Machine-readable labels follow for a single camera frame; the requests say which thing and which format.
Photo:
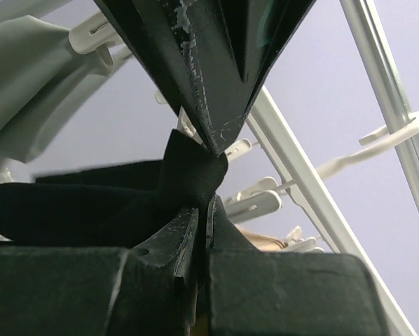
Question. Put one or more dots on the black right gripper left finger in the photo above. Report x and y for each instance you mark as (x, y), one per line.
(150, 289)

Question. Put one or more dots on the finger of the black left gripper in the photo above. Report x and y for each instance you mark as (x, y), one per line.
(229, 47)
(160, 35)

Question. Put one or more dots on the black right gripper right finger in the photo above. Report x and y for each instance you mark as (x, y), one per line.
(252, 292)

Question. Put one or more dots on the black underwear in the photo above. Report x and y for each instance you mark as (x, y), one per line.
(120, 205)

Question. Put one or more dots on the hanging beige underwear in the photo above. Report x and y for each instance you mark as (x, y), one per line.
(262, 242)

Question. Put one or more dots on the hanging grey underwear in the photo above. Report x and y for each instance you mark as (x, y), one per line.
(41, 76)

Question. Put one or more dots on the white metal drying rack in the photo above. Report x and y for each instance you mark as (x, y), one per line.
(371, 41)

